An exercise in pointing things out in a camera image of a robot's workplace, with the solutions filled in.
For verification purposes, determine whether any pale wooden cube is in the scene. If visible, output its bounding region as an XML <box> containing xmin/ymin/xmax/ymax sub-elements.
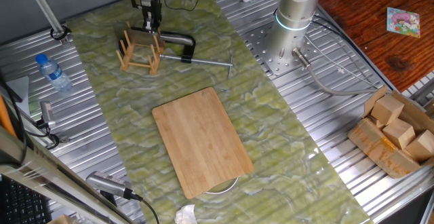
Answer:
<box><xmin>382</xmin><ymin>117</ymin><xmax>416</xmax><ymax>150</ymax></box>
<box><xmin>370</xmin><ymin>94</ymin><xmax>405</xmax><ymax>126</ymax></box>
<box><xmin>405</xmin><ymin>130</ymin><xmax>434</xmax><ymax>163</ymax></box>

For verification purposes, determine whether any black C-clamp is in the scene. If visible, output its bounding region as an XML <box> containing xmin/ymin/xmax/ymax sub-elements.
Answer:
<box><xmin>118</xmin><ymin>30</ymin><xmax>235</xmax><ymax>79</ymax></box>

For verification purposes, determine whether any bamboo cutting board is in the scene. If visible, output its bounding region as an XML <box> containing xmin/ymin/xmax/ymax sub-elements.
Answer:
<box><xmin>151</xmin><ymin>86</ymin><xmax>255</xmax><ymax>200</ymax></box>

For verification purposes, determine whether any brown cardboard box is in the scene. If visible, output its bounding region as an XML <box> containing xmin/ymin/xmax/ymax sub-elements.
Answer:
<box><xmin>347</xmin><ymin>85</ymin><xmax>434</xmax><ymax>179</ymax></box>

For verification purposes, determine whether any orange stick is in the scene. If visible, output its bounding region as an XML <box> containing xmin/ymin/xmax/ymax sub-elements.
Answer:
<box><xmin>0</xmin><ymin>93</ymin><xmax>17</xmax><ymax>138</ymax></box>

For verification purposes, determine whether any black camera cable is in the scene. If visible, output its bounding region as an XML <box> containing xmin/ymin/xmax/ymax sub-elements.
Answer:
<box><xmin>130</xmin><ymin>191</ymin><xmax>160</xmax><ymax>224</ymax></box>

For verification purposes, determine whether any steel cleaver knife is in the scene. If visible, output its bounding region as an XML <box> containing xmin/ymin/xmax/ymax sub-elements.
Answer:
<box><xmin>127</xmin><ymin>26</ymin><xmax>195</xmax><ymax>48</ymax></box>

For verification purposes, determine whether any grey metal pole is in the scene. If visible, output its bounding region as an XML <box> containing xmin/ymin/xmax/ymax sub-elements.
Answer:
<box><xmin>22</xmin><ymin>0</ymin><xmax>71</xmax><ymax>41</ymax></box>

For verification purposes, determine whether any grey handheld tool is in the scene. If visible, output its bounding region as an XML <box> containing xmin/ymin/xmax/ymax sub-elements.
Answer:
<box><xmin>85</xmin><ymin>170</ymin><xmax>134</xmax><ymax>200</ymax></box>

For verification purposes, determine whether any grey braided hose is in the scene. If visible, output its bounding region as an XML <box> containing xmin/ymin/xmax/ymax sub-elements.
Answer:
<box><xmin>291</xmin><ymin>47</ymin><xmax>379</xmax><ymax>97</ymax></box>

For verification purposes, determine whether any green marble pattern mat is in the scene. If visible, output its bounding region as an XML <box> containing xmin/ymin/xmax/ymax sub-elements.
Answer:
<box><xmin>66</xmin><ymin>0</ymin><xmax>374</xmax><ymax>224</ymax></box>

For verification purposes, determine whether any crumpled white tissue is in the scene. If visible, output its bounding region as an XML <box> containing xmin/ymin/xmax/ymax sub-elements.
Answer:
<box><xmin>174</xmin><ymin>204</ymin><xmax>198</xmax><ymax>224</ymax></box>

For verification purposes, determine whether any white wire board loop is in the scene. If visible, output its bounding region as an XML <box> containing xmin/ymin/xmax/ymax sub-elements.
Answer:
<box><xmin>203</xmin><ymin>176</ymin><xmax>241</xmax><ymax>195</ymax></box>

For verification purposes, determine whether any grey paper sheet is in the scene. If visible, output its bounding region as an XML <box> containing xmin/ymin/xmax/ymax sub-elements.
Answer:
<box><xmin>6</xmin><ymin>75</ymin><xmax>31</xmax><ymax>116</ymax></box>

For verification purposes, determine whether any black keyboard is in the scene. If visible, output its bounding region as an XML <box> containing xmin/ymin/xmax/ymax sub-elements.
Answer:
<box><xmin>0</xmin><ymin>174</ymin><xmax>52</xmax><ymax>224</ymax></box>

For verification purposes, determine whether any dark brown wooden table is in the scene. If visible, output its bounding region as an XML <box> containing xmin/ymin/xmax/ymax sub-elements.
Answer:
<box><xmin>318</xmin><ymin>0</ymin><xmax>434</xmax><ymax>92</ymax></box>

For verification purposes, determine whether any wooden knife rack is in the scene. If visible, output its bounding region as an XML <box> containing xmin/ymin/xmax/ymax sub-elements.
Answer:
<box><xmin>115</xmin><ymin>21</ymin><xmax>167</xmax><ymax>76</ymax></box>

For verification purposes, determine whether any colourful picture card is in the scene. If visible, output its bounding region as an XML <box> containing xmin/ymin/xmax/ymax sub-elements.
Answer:
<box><xmin>387</xmin><ymin>7</ymin><xmax>421</xmax><ymax>39</ymax></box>

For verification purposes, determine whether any aluminium robot mounting plate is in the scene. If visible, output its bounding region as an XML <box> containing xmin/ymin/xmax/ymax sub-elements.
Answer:
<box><xmin>242</xmin><ymin>22</ymin><xmax>323</xmax><ymax>77</ymax></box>

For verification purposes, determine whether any aluminium frame beam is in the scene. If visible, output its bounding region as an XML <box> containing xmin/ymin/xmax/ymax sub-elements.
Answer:
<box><xmin>0</xmin><ymin>125</ymin><xmax>136</xmax><ymax>224</ymax></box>

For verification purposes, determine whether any small camera on bracket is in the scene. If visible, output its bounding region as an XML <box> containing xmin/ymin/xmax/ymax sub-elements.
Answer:
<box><xmin>35</xmin><ymin>100</ymin><xmax>71</xmax><ymax>150</ymax></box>

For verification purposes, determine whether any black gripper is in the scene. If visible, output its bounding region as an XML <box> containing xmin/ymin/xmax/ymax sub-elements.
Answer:
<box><xmin>140</xmin><ymin>0</ymin><xmax>163</xmax><ymax>34</ymax></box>

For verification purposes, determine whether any clear water bottle blue label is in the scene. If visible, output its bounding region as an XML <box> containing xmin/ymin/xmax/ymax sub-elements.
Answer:
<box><xmin>35</xmin><ymin>53</ymin><xmax>73</xmax><ymax>94</ymax></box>

